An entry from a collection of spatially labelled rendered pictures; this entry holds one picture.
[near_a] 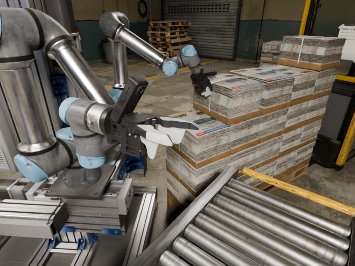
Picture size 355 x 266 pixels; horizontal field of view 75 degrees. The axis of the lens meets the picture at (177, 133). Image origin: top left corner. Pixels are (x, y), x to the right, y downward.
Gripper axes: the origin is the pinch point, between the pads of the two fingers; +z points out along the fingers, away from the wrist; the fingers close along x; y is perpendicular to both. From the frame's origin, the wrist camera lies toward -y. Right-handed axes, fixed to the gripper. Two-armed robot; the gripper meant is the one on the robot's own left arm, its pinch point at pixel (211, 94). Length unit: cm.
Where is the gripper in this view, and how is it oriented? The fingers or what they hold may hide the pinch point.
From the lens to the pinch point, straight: 154.6
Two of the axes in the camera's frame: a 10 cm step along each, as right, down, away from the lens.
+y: -7.3, 6.6, -2.0
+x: 5.5, 3.8, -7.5
